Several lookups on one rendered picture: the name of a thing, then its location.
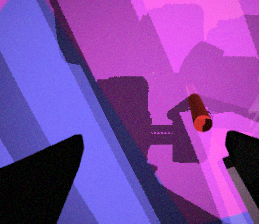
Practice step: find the red peg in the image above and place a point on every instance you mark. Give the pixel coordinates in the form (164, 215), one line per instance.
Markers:
(201, 119)

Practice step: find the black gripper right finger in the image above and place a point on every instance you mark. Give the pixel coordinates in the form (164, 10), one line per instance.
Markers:
(244, 154)

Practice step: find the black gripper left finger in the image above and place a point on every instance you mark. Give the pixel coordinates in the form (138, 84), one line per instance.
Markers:
(33, 190)

